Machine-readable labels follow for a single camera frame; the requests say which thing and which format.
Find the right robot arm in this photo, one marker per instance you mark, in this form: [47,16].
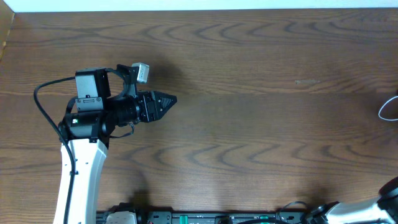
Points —
[378,210]

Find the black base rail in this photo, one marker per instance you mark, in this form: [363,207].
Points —
[294,212]

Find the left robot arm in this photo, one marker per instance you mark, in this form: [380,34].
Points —
[106,98]

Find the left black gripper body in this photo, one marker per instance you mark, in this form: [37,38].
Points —
[146,113]

